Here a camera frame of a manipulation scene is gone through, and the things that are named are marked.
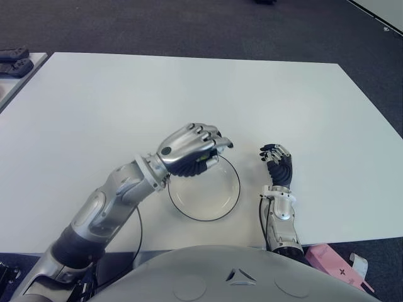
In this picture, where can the white plate with black rim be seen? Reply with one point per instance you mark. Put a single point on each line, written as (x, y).
(204, 198)

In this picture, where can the white side table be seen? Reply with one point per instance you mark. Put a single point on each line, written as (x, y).
(11, 89)

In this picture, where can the pink cardboard box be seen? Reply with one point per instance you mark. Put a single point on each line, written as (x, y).
(329, 259)

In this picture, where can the black game controller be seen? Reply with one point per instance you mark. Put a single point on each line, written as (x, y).
(14, 53)
(20, 67)

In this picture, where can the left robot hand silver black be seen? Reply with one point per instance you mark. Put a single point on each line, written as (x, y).
(185, 148)

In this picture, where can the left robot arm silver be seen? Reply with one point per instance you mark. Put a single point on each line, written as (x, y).
(104, 204)

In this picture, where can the green white toothpaste tube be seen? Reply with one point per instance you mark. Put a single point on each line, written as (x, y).
(212, 161)

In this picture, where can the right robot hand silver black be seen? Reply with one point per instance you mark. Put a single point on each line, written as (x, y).
(281, 171)

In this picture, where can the white paper tag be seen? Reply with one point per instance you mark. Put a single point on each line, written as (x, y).
(359, 264)

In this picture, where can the grey robot torso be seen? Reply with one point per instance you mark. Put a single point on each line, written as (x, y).
(233, 273)

